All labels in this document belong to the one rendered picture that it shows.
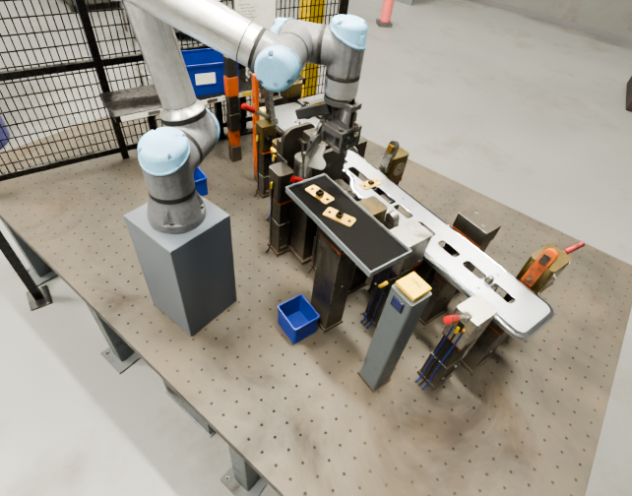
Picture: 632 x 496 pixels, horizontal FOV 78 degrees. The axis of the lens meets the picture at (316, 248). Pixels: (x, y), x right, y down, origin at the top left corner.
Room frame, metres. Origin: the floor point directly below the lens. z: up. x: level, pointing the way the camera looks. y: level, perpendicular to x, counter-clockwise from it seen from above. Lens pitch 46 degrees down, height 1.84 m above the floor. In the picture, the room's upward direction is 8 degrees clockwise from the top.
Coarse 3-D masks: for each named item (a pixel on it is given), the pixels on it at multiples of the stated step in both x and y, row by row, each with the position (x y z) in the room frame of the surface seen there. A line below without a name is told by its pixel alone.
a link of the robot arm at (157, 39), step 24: (144, 24) 0.88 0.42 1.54; (144, 48) 0.88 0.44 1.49; (168, 48) 0.90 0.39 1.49; (168, 72) 0.88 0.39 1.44; (168, 96) 0.88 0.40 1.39; (192, 96) 0.91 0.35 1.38; (168, 120) 0.86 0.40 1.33; (192, 120) 0.88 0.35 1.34; (216, 120) 0.96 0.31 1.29; (216, 144) 0.93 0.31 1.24
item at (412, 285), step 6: (408, 276) 0.62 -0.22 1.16; (414, 276) 0.62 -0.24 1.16; (396, 282) 0.60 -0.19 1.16; (402, 282) 0.59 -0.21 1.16; (408, 282) 0.60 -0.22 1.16; (414, 282) 0.60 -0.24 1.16; (420, 282) 0.60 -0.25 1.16; (402, 288) 0.58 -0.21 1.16; (408, 288) 0.58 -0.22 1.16; (414, 288) 0.58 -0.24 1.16; (420, 288) 0.58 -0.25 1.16; (426, 288) 0.59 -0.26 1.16; (408, 294) 0.57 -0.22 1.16; (414, 294) 0.56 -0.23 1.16; (420, 294) 0.57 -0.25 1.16
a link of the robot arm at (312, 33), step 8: (280, 24) 0.86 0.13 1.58; (288, 24) 0.86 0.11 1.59; (296, 24) 0.85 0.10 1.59; (304, 24) 0.86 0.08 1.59; (312, 24) 0.87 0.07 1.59; (320, 24) 0.88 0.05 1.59; (280, 32) 0.85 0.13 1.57; (296, 32) 0.81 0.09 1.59; (304, 32) 0.83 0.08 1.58; (312, 32) 0.85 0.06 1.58; (320, 32) 0.85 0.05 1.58; (304, 40) 0.80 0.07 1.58; (312, 40) 0.84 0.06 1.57; (320, 40) 0.84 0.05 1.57; (312, 48) 0.83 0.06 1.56; (320, 48) 0.83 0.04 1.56; (312, 56) 0.84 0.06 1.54; (320, 56) 0.83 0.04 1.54; (320, 64) 0.85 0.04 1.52
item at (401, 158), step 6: (402, 150) 1.37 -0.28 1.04; (396, 156) 1.32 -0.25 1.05; (402, 156) 1.32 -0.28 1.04; (408, 156) 1.35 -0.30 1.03; (396, 162) 1.31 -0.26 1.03; (402, 162) 1.33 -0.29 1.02; (390, 168) 1.30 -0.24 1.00; (396, 168) 1.31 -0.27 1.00; (402, 168) 1.33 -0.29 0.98; (390, 174) 1.30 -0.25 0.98; (396, 174) 1.32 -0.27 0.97; (402, 174) 1.34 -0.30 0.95; (396, 180) 1.33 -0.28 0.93; (378, 192) 1.33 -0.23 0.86
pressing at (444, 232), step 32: (352, 160) 1.32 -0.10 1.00; (352, 192) 1.12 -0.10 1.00; (384, 192) 1.15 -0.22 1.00; (448, 224) 1.02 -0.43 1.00; (448, 256) 0.87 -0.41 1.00; (480, 256) 0.89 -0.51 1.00; (480, 288) 0.75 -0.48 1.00; (512, 288) 0.77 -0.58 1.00; (512, 320) 0.65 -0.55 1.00; (544, 320) 0.67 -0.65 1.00
